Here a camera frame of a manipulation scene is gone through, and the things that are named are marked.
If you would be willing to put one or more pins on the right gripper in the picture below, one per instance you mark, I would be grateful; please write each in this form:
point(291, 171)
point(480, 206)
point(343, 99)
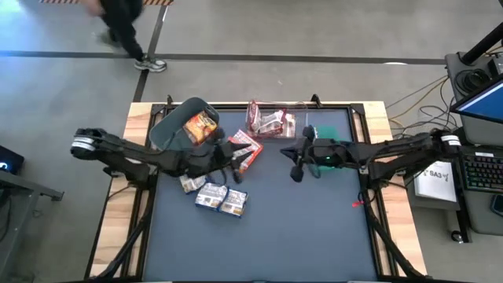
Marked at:
point(320, 151)

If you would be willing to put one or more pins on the clear plastic bin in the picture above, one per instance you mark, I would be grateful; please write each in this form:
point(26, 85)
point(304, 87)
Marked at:
point(300, 118)

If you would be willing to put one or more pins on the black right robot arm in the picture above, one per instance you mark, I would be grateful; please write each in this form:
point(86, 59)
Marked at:
point(401, 151)

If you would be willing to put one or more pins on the grey side desk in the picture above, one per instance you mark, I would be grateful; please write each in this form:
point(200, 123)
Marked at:
point(23, 188)

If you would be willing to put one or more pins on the white SA3 sign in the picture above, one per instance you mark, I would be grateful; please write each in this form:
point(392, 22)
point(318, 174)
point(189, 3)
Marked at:
point(436, 184)

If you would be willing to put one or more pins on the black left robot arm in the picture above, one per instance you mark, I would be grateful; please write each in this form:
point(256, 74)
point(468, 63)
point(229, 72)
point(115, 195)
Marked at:
point(129, 155)

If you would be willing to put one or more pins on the black monitor pole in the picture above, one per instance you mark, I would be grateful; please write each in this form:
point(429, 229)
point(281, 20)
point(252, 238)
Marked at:
point(485, 43)

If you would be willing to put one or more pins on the grey workstation cart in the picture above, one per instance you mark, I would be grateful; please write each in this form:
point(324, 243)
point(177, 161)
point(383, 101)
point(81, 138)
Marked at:
point(483, 216)

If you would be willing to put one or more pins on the red zip tie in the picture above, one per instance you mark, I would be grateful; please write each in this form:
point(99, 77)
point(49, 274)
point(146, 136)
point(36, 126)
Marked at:
point(357, 203)

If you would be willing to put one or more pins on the green translucent plastic bin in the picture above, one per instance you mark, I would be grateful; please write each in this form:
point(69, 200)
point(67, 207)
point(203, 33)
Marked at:
point(329, 131)

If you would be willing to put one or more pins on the black metal table frame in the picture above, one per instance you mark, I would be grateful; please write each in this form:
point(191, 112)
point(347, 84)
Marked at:
point(228, 106)

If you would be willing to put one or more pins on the dark grey plastic bin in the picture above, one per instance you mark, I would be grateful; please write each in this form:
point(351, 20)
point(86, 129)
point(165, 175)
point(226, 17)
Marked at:
point(173, 126)

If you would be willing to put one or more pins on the black hazard-striped cart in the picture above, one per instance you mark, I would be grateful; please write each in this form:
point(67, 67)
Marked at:
point(159, 2)

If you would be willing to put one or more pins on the blue Maruchan ramen pack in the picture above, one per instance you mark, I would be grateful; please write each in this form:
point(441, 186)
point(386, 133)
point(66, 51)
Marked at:
point(192, 183)
point(211, 195)
point(233, 202)

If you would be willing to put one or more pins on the person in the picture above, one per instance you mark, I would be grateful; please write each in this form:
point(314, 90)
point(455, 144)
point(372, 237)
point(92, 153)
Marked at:
point(118, 23)

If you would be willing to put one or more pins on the black caster wheel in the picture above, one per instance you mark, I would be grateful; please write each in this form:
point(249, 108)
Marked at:
point(456, 236)

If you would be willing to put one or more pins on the backlit black keyboard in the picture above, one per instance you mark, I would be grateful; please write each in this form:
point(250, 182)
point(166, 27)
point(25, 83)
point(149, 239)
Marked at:
point(485, 173)

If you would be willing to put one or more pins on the black device with light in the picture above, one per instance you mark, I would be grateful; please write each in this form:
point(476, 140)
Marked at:
point(8, 159)

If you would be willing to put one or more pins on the red Maruchan ramen pack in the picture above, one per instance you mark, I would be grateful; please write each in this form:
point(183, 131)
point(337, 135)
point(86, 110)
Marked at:
point(274, 122)
point(290, 126)
point(253, 118)

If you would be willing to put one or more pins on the computer monitor blue screen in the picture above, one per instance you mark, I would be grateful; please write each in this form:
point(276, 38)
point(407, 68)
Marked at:
point(481, 104)

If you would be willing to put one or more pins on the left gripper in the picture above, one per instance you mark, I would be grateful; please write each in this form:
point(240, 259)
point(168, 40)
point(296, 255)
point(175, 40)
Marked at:
point(212, 155)

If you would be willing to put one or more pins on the dark computer mouse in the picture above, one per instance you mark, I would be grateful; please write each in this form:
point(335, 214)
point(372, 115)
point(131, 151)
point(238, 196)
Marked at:
point(498, 205)

